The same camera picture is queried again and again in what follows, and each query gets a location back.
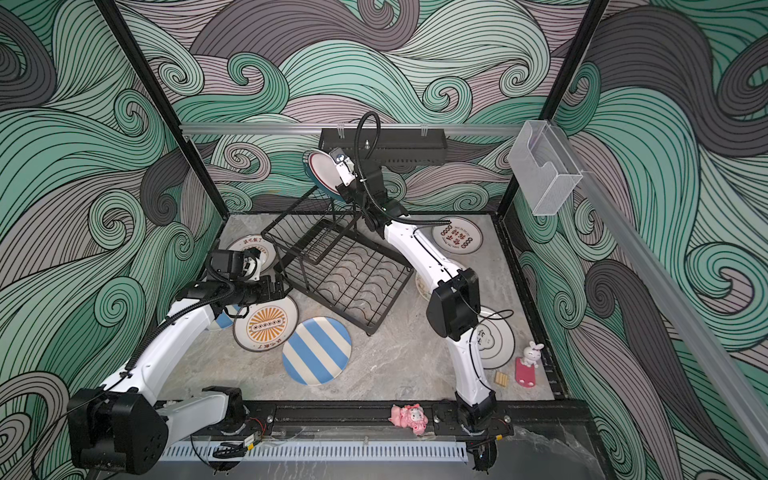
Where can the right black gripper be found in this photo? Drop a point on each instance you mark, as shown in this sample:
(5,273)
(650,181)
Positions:
(350,192)

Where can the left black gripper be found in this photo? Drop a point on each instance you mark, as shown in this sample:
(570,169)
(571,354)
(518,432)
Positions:
(267,294)

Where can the green rimmed white plate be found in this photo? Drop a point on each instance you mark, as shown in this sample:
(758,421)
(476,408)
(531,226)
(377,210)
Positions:
(321,168)

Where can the black wire dish rack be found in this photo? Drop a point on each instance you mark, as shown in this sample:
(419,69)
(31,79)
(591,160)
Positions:
(323,254)

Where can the blue striped plate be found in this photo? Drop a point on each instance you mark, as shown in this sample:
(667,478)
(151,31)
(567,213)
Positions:
(317,352)
(226,318)

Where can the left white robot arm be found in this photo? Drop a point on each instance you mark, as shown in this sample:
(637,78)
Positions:
(117,427)

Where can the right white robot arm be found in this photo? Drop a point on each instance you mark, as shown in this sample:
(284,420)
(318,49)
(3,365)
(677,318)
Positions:
(454,308)

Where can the orange sunburst plate far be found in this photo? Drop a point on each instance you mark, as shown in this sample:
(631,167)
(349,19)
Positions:
(268,252)

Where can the orange sunburst plate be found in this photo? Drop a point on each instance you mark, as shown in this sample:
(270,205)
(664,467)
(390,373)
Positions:
(268,252)
(266,326)

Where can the orange sunburst plate near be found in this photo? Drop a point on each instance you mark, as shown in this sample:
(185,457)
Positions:
(266,326)

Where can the red patterned white plate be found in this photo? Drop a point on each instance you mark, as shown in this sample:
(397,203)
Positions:
(458,236)

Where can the cream cartoon plate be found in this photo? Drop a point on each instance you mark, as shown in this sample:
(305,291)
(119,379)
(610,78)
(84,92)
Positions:
(423,287)

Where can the pink plush toy centre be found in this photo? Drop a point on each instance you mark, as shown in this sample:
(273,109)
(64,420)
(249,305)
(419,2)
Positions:
(410,417)

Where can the black rimmed white plate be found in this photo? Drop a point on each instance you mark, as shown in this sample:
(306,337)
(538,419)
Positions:
(495,339)

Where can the white rabbit pink stand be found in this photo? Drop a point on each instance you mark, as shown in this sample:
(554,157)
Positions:
(527,363)

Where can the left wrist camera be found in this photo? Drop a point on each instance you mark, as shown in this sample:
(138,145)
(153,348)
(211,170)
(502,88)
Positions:
(253,264)

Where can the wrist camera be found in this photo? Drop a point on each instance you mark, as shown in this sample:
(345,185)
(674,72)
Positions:
(344,166)
(253,264)

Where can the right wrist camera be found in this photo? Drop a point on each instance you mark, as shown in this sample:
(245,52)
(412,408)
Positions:
(344,166)

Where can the black perforated wall shelf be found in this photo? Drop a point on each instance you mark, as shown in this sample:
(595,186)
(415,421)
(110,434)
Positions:
(391,146)

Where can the aluminium rail back wall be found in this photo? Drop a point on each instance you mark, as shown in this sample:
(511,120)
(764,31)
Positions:
(275,128)

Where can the aluminium rail wall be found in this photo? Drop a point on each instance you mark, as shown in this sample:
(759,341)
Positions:
(610,193)
(275,128)

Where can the white slotted cable duct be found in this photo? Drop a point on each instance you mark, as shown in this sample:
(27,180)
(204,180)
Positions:
(357,451)

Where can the clear acrylic wall holder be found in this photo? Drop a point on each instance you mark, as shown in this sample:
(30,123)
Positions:
(545,165)

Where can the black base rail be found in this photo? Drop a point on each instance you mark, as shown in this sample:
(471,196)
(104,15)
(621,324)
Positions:
(559,419)

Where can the aluminium rail right wall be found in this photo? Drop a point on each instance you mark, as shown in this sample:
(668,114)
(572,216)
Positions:
(610,193)

